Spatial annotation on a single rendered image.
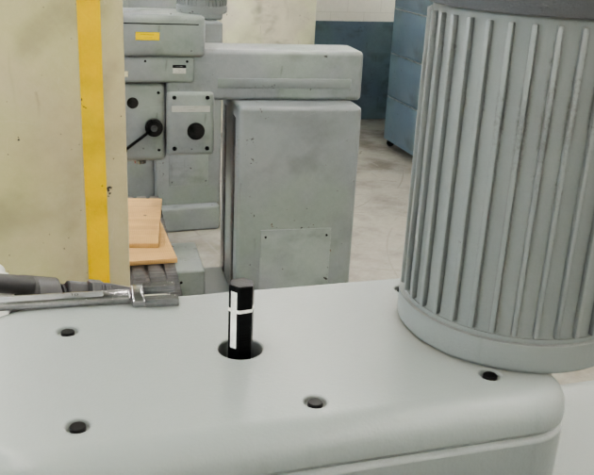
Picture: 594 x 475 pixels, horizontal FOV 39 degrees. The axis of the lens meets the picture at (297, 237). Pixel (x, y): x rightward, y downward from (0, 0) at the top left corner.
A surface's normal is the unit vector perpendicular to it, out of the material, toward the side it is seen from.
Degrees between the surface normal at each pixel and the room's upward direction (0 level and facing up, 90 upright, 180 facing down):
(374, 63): 90
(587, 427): 0
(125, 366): 0
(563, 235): 90
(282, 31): 90
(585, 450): 0
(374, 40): 90
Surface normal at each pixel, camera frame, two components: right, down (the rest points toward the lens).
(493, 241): -0.51, 0.28
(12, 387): 0.04, -0.94
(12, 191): 0.29, 0.35
